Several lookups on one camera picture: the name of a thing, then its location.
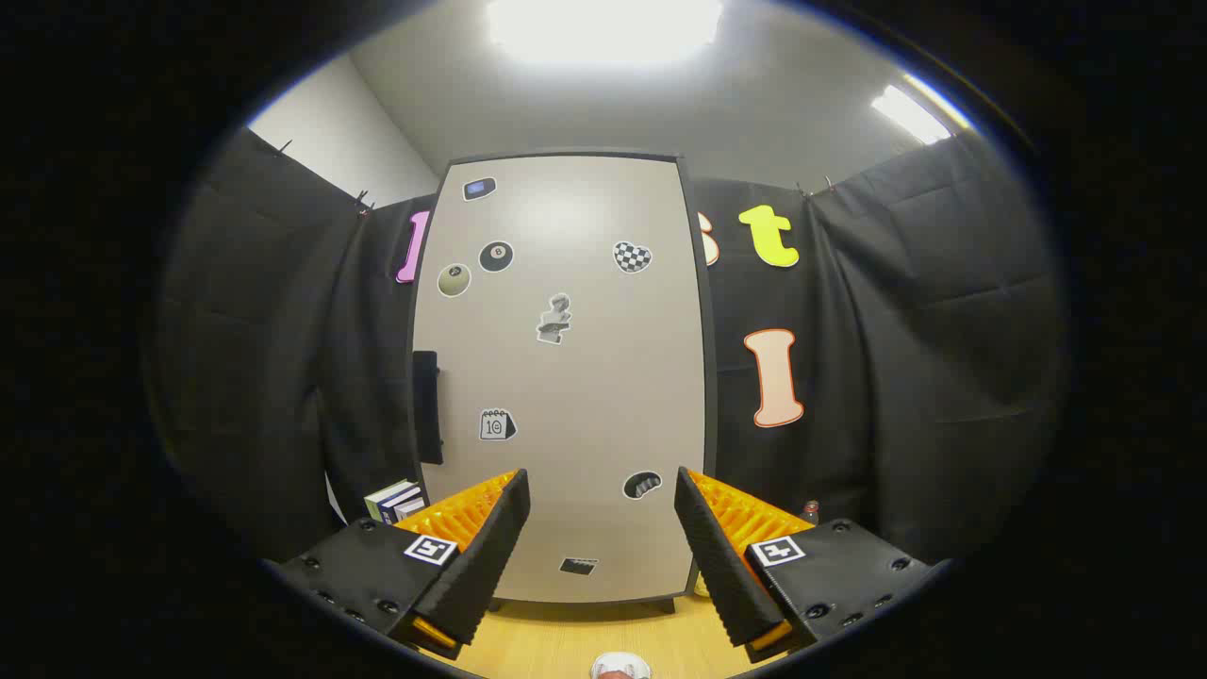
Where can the dark blue spine book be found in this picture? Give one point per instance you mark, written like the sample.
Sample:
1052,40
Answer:
397,503

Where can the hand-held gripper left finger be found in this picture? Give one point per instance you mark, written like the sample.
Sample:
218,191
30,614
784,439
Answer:
481,566

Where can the large ceiling light panel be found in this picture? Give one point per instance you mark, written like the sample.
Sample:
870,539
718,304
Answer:
603,24

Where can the narrow ceiling light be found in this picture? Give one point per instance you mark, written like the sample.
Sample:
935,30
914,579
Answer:
910,113

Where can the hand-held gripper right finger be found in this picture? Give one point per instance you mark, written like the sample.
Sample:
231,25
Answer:
721,575

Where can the grey cover book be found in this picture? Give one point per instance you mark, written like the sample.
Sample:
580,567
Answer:
413,509

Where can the black backdrop cloth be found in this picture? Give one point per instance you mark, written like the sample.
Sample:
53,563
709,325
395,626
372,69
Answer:
896,377

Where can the light grey shoe cabinet door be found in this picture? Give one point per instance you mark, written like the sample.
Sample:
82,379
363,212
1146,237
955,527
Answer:
585,377

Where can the green spine book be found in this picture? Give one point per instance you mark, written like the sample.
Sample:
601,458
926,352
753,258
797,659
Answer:
379,498

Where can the dark grey shoe cabinet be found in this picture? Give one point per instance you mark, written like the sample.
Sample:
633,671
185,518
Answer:
710,377

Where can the white canvas shoe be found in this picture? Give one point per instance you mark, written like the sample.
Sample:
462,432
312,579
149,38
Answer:
622,665

